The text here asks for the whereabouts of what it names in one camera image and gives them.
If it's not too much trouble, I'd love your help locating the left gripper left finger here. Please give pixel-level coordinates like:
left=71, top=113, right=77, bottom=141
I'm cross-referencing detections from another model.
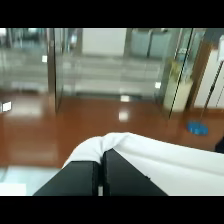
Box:
left=33, top=160, right=101, bottom=197

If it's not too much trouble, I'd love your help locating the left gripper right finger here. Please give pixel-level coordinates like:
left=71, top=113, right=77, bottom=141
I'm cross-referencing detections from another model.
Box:
left=102, top=148, right=169, bottom=197

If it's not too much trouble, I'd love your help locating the white garment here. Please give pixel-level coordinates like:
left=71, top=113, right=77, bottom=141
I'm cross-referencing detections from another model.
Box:
left=62, top=132, right=224, bottom=197

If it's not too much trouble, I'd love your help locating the blue mop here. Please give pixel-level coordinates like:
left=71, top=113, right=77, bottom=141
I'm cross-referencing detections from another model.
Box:
left=186, top=60, right=224, bottom=136

